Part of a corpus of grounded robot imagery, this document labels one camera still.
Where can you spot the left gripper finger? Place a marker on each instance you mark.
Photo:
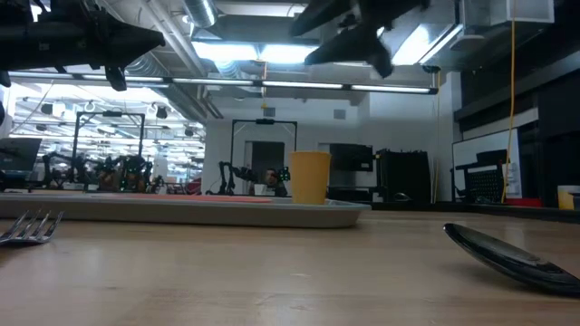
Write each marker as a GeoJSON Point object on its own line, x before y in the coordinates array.
{"type": "Point", "coordinates": [131, 50]}
{"type": "Point", "coordinates": [127, 34]}

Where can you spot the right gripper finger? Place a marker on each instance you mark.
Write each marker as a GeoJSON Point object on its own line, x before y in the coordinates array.
{"type": "Point", "coordinates": [340, 47]}
{"type": "Point", "coordinates": [317, 16]}

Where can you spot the yellow plastic cup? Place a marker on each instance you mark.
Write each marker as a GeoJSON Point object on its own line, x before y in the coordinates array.
{"type": "Point", "coordinates": [310, 179]}

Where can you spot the black spoon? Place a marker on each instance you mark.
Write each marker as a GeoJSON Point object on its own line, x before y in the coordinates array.
{"type": "Point", "coordinates": [516, 262]}

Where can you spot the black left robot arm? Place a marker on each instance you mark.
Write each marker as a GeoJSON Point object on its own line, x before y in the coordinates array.
{"type": "Point", "coordinates": [22, 41]}

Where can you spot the grey plastic tray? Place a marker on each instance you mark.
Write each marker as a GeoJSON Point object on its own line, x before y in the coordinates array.
{"type": "Point", "coordinates": [181, 215]}

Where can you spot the small yellow background cup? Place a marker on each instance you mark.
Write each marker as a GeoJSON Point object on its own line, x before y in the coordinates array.
{"type": "Point", "coordinates": [565, 200]}

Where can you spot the long fluorescent light bar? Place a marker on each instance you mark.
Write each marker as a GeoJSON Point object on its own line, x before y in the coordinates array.
{"type": "Point", "coordinates": [299, 84]}

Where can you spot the dark computer monitor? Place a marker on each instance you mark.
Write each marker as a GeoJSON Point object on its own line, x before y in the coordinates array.
{"type": "Point", "coordinates": [18, 154]}

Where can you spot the black cabinet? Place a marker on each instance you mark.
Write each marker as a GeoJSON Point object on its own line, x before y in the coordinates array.
{"type": "Point", "coordinates": [403, 176]}

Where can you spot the person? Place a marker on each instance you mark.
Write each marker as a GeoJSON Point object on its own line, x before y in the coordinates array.
{"type": "Point", "coordinates": [273, 181]}

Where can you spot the whiteboard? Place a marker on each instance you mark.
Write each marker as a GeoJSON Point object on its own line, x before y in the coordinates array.
{"type": "Point", "coordinates": [476, 142]}

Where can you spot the background black robot arms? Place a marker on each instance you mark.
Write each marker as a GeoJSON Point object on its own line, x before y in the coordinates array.
{"type": "Point", "coordinates": [233, 176]}

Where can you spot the black pegboard cart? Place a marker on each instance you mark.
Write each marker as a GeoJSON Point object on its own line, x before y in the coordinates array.
{"type": "Point", "coordinates": [485, 183]}

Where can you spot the large black rig frame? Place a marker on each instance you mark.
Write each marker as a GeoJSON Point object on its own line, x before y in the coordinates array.
{"type": "Point", "coordinates": [109, 114]}

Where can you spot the silver ventilation duct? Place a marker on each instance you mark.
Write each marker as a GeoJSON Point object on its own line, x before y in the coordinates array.
{"type": "Point", "coordinates": [199, 11]}

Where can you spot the black wall screen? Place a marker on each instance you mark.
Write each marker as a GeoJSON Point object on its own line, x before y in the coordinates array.
{"type": "Point", "coordinates": [351, 157]}

